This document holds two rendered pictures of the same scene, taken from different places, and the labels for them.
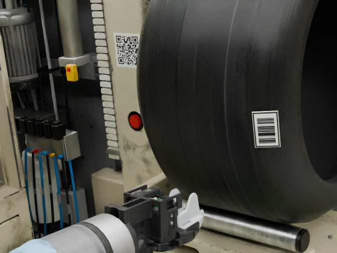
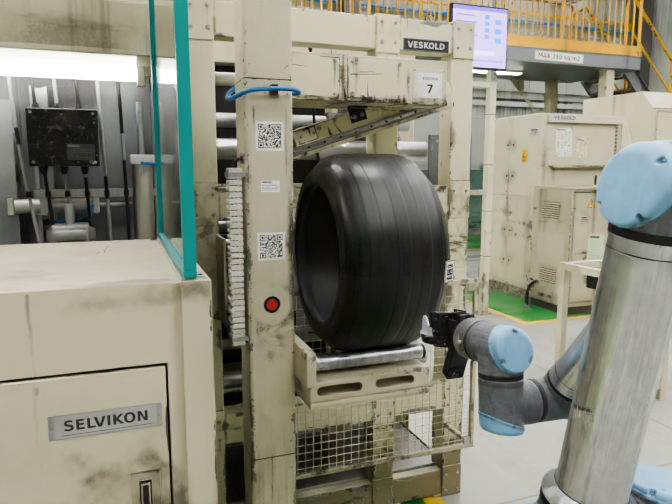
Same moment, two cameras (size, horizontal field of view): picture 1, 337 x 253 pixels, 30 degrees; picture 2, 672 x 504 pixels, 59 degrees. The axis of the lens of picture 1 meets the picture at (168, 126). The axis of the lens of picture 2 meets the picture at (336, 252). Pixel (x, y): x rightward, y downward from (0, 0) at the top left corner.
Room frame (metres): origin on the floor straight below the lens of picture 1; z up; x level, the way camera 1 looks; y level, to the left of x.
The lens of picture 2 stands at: (0.39, 1.33, 1.43)
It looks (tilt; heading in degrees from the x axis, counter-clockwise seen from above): 8 degrees down; 301
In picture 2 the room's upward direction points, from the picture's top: straight up
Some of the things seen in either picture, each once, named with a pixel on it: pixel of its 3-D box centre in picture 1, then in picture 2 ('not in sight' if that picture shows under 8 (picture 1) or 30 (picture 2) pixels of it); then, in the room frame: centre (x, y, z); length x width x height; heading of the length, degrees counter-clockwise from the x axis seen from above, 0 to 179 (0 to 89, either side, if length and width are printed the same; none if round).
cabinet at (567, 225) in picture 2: not in sight; (585, 247); (1.25, -5.14, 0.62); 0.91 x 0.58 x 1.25; 51
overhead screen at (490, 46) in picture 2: not in sight; (478, 37); (2.12, -4.11, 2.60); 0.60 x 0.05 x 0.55; 51
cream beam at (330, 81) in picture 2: not in sight; (351, 84); (1.40, -0.46, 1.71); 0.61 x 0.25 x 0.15; 51
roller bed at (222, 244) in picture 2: not in sight; (249, 277); (1.68, -0.25, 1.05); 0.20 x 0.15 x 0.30; 51
